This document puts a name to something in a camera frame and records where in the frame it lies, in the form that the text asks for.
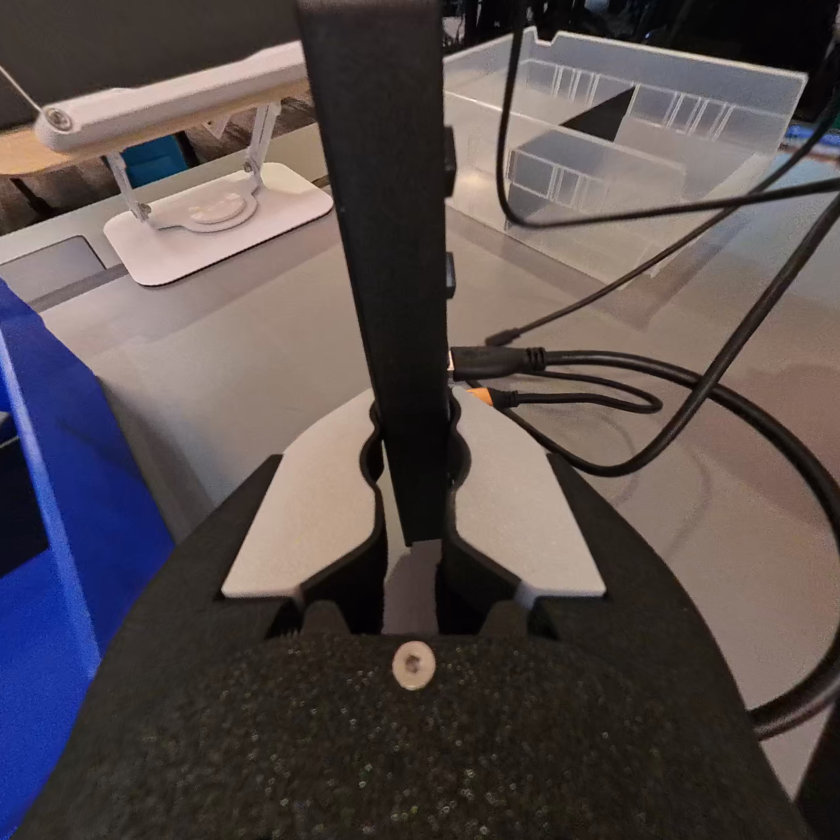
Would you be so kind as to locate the black usb hub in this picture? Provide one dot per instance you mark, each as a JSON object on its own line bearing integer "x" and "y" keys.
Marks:
{"x": 387, "y": 262}

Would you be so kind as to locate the wooden board with dark panel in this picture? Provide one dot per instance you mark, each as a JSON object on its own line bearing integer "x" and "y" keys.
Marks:
{"x": 131, "y": 33}

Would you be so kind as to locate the grey desk pad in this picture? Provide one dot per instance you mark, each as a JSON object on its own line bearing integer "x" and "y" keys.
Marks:
{"x": 52, "y": 259}

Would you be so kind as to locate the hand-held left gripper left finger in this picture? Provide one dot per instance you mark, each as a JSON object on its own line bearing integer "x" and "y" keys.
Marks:
{"x": 308, "y": 512}

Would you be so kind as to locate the grey desk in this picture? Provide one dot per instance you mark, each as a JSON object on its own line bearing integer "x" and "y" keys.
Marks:
{"x": 262, "y": 328}

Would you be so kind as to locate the blue plastic bin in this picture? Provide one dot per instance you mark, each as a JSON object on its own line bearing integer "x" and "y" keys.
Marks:
{"x": 65, "y": 525}

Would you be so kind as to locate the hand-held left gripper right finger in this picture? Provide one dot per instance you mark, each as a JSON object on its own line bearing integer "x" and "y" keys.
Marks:
{"x": 525, "y": 512}

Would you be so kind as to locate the white folding stand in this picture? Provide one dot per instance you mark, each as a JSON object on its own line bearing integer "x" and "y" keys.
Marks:
{"x": 164, "y": 92}

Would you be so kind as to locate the clear plastic bin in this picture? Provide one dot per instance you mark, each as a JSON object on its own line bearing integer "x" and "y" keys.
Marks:
{"x": 722, "y": 131}

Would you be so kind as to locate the blue box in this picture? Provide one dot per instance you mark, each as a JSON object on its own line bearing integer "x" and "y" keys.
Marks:
{"x": 154, "y": 161}

